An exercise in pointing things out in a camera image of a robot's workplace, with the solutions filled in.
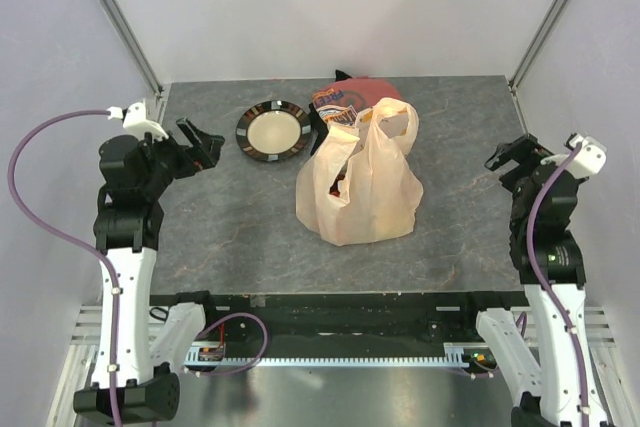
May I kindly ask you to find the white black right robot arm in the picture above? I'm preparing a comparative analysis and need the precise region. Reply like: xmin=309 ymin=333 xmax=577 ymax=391
xmin=457 ymin=133 xmax=612 ymax=426

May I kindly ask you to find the aluminium cross rail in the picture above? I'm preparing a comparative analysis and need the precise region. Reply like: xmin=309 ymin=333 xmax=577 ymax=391
xmin=72 ymin=306 xmax=615 ymax=348

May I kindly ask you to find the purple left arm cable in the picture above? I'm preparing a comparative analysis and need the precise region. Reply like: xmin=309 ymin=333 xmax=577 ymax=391
xmin=8 ymin=109 xmax=124 ymax=427

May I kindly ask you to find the beige banana print plastic bag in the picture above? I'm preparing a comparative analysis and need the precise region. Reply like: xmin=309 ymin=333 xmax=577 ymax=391
xmin=295 ymin=98 xmax=423 ymax=246

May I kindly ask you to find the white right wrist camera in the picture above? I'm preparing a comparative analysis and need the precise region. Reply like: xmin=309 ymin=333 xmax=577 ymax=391
xmin=541 ymin=133 xmax=607 ymax=180

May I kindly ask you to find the red printed folded t-shirt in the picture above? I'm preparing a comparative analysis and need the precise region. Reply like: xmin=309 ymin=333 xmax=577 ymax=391
xmin=311 ymin=78 xmax=402 ymax=126

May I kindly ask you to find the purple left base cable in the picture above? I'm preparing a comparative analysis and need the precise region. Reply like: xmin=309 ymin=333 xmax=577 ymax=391
xmin=179 ymin=312 xmax=269 ymax=377

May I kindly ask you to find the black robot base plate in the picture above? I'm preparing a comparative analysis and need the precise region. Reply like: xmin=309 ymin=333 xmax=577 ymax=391
xmin=150 ymin=291 xmax=528 ymax=344

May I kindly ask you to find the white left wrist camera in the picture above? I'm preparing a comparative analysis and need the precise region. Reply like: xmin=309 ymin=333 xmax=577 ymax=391
xmin=107 ymin=100 xmax=169 ymax=141

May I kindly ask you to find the red cherry tomatoes cluster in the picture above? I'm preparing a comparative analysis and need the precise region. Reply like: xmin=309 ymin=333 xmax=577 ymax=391
xmin=328 ymin=173 xmax=349 ymax=199

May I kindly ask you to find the grey slotted cable duct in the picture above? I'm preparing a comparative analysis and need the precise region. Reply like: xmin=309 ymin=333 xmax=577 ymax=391
xmin=184 ymin=342 xmax=497 ymax=370

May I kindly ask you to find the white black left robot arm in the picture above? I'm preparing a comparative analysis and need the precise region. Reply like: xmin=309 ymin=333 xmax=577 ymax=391
xmin=73 ymin=118 xmax=225 ymax=426

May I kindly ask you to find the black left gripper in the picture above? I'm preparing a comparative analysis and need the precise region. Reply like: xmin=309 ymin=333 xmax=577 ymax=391
xmin=137 ymin=117 xmax=223 ymax=196

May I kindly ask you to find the black folded garment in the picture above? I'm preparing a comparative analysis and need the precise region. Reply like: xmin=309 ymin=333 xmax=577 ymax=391
xmin=308 ymin=69 xmax=352 ymax=156

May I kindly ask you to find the left aluminium frame post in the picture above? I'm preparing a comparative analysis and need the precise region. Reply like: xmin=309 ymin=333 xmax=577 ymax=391
xmin=98 ymin=0 xmax=163 ymax=97

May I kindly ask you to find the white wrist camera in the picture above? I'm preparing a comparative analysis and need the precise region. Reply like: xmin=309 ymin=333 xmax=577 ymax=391
xmin=107 ymin=100 xmax=169 ymax=141
xmin=541 ymin=133 xmax=607 ymax=180

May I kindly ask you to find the black fruit plate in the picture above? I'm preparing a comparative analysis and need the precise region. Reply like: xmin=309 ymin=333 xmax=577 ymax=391
xmin=235 ymin=100 xmax=312 ymax=162

